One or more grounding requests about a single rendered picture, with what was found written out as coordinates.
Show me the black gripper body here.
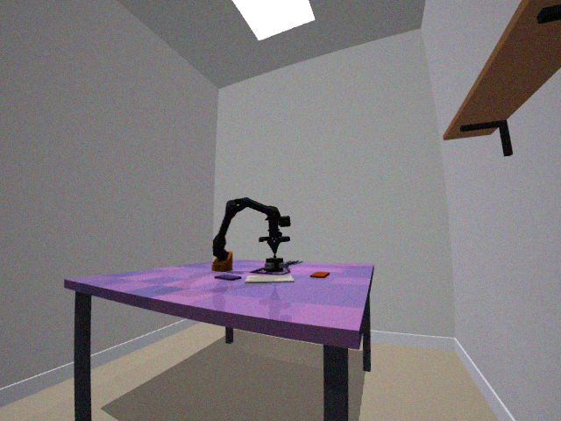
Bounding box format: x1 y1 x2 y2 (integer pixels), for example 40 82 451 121
259 227 290 243

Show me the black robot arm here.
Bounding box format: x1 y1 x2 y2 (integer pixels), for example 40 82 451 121
213 197 291 261

